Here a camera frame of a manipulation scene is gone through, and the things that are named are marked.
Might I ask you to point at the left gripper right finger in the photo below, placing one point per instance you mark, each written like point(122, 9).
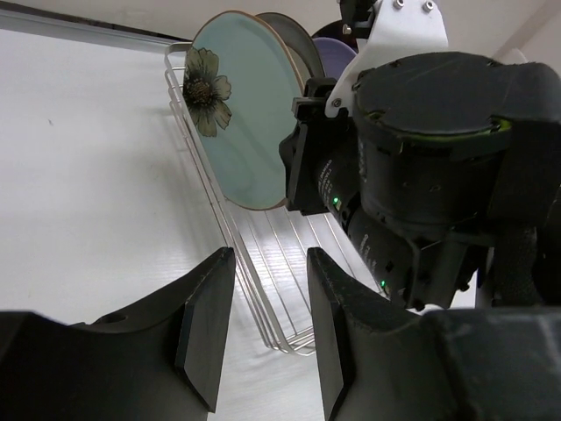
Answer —
point(370, 355)

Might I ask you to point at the wire dish rack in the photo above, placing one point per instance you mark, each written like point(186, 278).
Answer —
point(270, 245)

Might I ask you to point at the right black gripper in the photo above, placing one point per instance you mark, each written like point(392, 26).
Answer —
point(446, 170)

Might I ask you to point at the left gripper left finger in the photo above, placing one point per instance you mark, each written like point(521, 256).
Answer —
point(161, 354)

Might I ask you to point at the dark striped rim plate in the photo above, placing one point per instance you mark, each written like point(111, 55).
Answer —
point(333, 30)

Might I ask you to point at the clear glass plate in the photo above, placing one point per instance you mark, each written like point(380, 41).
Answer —
point(239, 84)

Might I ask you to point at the purple plastic plate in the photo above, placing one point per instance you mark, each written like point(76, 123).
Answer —
point(335, 55)

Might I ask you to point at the brown rim cream bowl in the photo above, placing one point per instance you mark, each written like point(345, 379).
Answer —
point(299, 43)

